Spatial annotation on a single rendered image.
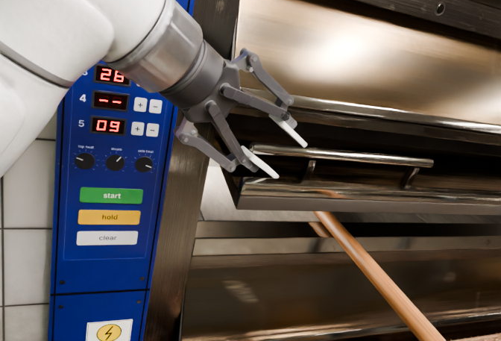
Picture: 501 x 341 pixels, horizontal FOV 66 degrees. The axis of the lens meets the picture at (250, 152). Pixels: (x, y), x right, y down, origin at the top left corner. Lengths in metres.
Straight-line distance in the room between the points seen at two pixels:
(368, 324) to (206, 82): 0.79
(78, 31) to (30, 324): 0.59
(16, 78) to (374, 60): 0.56
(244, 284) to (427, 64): 0.56
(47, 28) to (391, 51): 0.58
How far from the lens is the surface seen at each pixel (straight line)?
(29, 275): 0.75
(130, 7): 0.35
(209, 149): 0.48
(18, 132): 0.37
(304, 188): 0.55
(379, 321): 1.08
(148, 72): 0.38
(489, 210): 0.83
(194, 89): 0.40
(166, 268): 0.75
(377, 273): 0.74
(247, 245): 0.77
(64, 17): 0.34
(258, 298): 0.87
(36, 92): 0.35
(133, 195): 0.63
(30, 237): 0.71
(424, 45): 0.81
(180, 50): 0.38
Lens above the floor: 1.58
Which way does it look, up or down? 20 degrees down
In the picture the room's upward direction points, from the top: 13 degrees clockwise
